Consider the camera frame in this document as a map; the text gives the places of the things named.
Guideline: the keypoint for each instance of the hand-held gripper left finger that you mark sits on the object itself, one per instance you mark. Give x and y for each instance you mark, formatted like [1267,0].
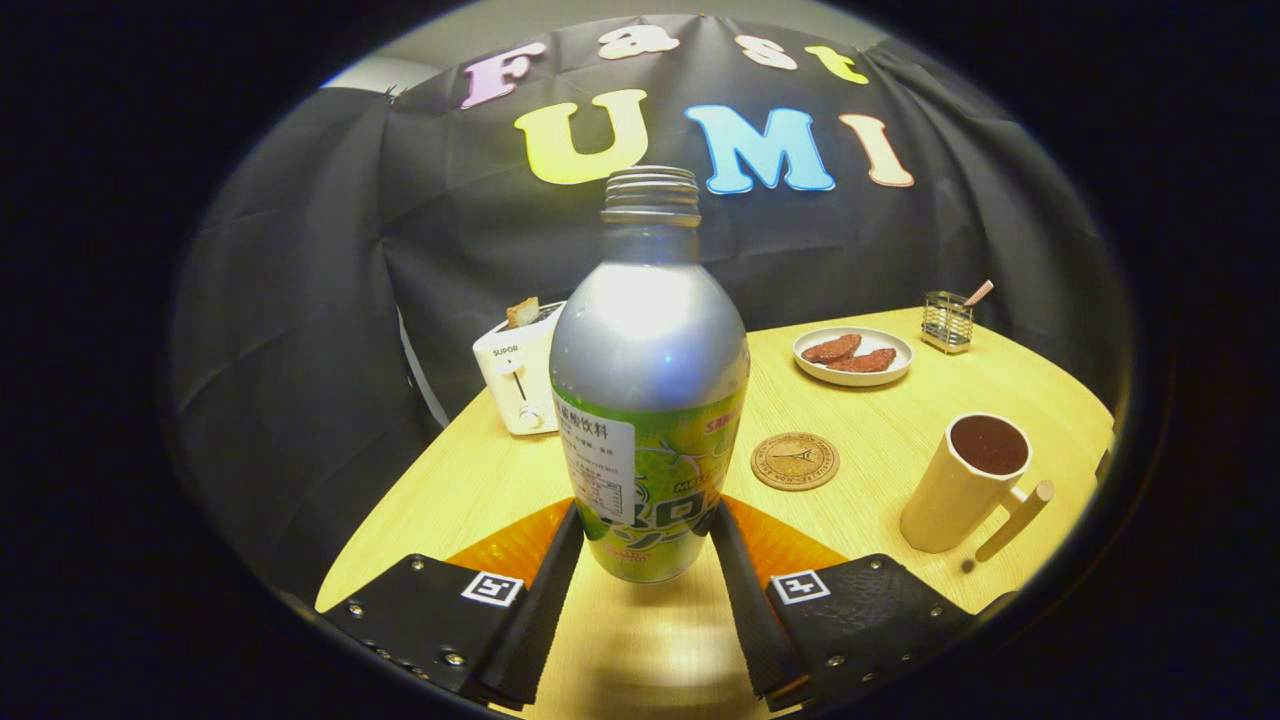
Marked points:
[540,620]

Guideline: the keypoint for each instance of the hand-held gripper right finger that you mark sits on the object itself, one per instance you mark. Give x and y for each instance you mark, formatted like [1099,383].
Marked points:
[750,620]

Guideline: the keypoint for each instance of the round cork coaster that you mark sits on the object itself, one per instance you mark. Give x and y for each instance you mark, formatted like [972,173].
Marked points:
[795,462]

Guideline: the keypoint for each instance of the silver green juice bottle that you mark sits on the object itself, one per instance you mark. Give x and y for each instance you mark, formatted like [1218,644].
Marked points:
[650,340]

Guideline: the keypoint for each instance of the wooden table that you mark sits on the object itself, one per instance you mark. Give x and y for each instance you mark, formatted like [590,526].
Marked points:
[860,520]

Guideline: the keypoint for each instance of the white toaster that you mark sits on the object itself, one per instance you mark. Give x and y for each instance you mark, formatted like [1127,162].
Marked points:
[512,385]

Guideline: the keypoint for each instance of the white round plate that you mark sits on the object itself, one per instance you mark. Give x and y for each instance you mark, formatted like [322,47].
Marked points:
[885,376]

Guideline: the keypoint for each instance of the red-brown meat slice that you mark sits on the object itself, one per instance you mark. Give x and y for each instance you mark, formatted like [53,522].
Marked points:
[832,348]
[865,361]

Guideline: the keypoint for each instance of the bread slice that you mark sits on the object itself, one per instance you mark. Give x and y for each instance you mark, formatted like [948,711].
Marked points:
[522,312]

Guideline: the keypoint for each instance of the black backdrop cloth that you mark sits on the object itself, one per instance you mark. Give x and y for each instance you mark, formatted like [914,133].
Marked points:
[300,300]

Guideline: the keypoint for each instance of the checked paper straw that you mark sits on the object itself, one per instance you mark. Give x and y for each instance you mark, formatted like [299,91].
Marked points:
[979,292]

